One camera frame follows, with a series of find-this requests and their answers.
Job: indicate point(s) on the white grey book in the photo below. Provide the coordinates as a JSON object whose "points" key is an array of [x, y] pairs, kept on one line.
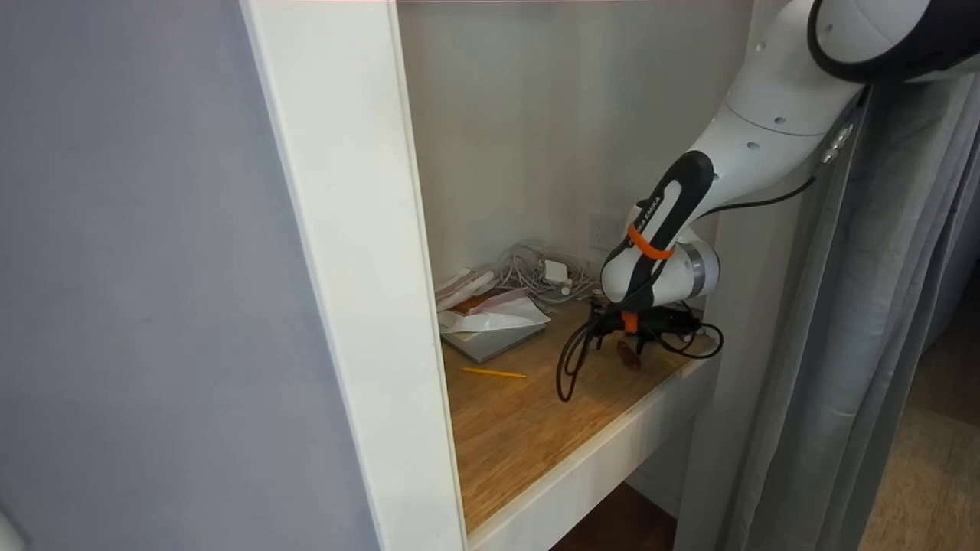
{"points": [[500, 326]]}

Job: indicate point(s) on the pink white paper packet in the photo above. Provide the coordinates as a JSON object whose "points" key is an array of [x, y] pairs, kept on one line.
{"points": [[463, 285]]}

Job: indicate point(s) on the white wooden shelf frame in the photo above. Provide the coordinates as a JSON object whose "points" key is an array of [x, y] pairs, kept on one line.
{"points": [[346, 255]]}

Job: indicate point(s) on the yellow pencil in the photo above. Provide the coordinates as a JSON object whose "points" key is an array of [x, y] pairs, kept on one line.
{"points": [[495, 373]]}

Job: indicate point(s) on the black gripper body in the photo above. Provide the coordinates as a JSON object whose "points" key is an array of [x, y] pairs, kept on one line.
{"points": [[661, 320]]}

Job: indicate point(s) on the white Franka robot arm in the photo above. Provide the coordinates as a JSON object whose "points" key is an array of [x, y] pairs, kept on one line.
{"points": [[776, 111]]}

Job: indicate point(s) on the wooden shelf board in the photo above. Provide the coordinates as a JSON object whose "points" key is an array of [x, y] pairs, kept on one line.
{"points": [[531, 438]]}

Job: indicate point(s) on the grey curtain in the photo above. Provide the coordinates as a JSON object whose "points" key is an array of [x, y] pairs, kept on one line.
{"points": [[815, 357]]}

